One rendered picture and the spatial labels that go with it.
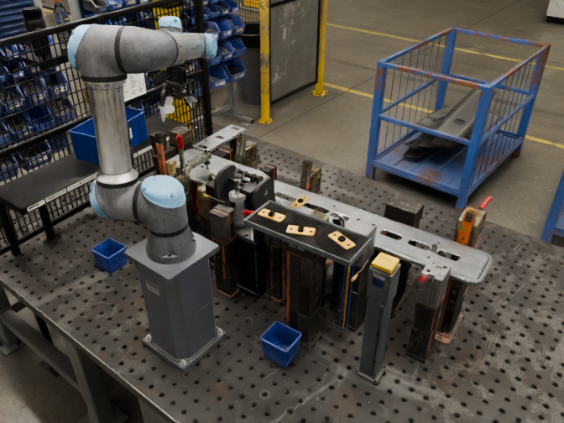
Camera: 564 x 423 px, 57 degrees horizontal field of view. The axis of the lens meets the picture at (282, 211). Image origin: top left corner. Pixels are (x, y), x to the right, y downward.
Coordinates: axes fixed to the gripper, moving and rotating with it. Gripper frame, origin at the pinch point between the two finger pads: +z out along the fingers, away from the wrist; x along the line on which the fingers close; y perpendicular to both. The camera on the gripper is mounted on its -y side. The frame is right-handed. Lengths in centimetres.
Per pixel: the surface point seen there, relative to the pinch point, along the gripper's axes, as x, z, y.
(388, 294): -23, 22, 99
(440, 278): -6, 23, 108
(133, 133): 8.4, 20.2, -36.4
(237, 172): -5.7, 11.6, 32.5
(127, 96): 23, 12, -54
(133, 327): -50, 59, 17
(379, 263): -22, 13, 95
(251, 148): 34.1, 26.1, 8.4
